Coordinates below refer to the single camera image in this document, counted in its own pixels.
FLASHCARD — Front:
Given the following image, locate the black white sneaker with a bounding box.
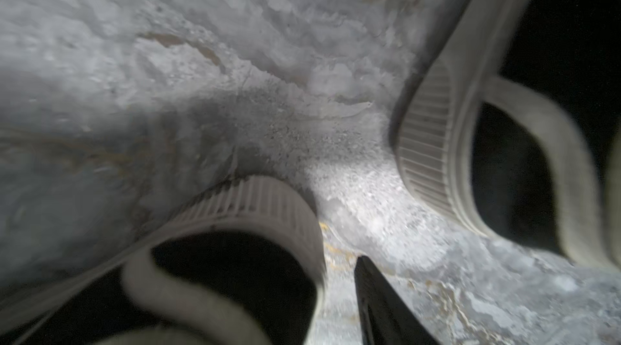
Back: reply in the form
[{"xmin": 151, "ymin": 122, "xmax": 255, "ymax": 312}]
[
  {"xmin": 1, "ymin": 175, "xmax": 327, "ymax": 344},
  {"xmin": 395, "ymin": 0, "xmax": 620, "ymax": 271}
]

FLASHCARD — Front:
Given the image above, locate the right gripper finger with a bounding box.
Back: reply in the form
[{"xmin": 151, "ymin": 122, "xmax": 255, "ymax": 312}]
[{"xmin": 354, "ymin": 256, "xmax": 438, "ymax": 345}]

